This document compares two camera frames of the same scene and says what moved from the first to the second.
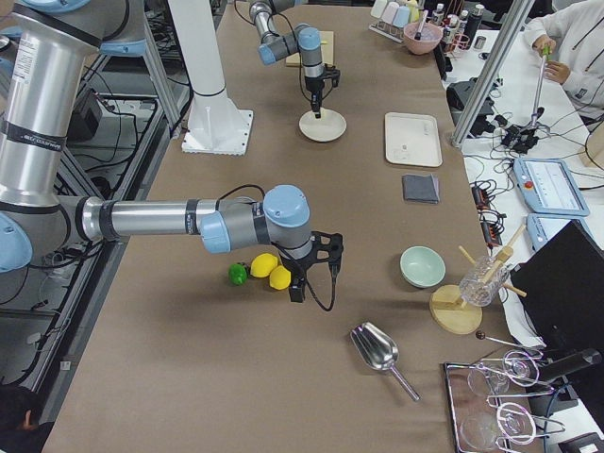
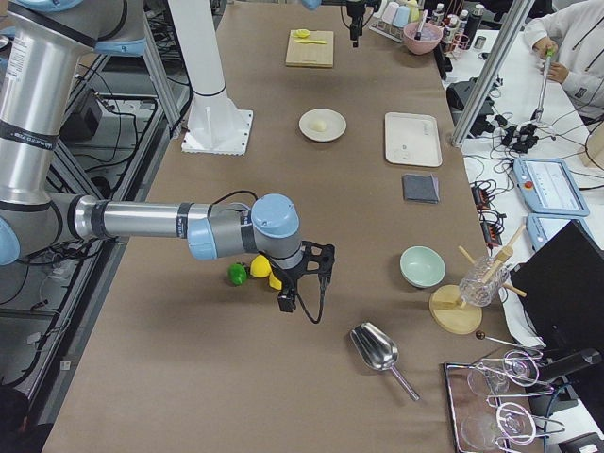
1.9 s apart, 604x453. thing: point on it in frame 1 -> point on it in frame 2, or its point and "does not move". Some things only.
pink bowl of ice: x=429 y=39 does not move
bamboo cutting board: x=327 y=51 does not move
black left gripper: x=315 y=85 -> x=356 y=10
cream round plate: x=329 y=126 does not move
